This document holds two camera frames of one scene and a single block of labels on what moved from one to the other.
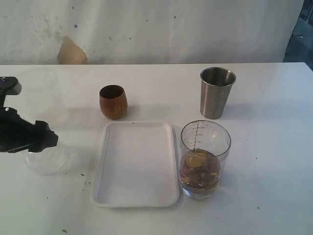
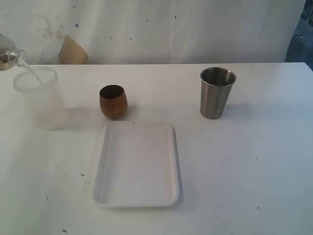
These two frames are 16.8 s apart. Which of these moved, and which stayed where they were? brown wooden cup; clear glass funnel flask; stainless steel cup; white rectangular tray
Moved: clear glass funnel flask
Stayed: white rectangular tray; brown wooden cup; stainless steel cup
